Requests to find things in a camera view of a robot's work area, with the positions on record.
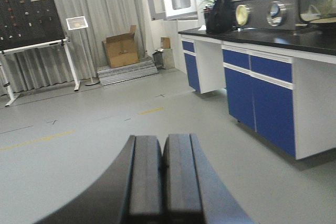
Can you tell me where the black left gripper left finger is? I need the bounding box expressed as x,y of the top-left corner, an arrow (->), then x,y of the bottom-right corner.
129,135 -> 163,215

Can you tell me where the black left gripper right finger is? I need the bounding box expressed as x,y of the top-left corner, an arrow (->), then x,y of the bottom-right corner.
163,134 -> 202,214

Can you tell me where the metal grating stack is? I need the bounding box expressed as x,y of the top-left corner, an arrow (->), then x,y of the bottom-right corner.
97,60 -> 159,86

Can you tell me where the small grey metal box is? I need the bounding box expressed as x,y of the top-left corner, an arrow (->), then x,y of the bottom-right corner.
152,50 -> 164,69

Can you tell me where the blue white lab bench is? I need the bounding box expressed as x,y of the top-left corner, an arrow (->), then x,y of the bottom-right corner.
181,28 -> 335,159

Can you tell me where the small cardboard box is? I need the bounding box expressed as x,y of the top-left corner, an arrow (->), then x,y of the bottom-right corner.
160,37 -> 171,49

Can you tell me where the large open cardboard box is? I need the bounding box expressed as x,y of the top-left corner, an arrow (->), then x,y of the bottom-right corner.
102,25 -> 139,68

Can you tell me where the black glove box sleeve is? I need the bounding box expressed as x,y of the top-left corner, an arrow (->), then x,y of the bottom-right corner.
206,0 -> 234,34

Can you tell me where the sign on silver stand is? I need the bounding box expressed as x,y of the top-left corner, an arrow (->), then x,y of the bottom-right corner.
66,16 -> 100,86

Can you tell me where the steel glove box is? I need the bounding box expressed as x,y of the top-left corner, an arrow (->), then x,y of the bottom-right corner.
232,0 -> 335,30

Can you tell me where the black pegboard on stand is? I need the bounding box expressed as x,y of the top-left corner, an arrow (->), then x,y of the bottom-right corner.
1,0 -> 80,107

